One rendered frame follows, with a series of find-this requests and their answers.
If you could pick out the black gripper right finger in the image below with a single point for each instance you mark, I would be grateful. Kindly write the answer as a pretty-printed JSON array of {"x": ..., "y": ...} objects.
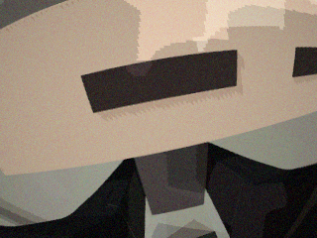
[{"x": 255, "y": 200}]

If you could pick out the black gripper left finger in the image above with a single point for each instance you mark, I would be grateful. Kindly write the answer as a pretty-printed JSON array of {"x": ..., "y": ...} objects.
[{"x": 117, "y": 209}]

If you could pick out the dark two-prong plug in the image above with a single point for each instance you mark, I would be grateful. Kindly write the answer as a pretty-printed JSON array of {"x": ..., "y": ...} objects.
[{"x": 174, "y": 179}]

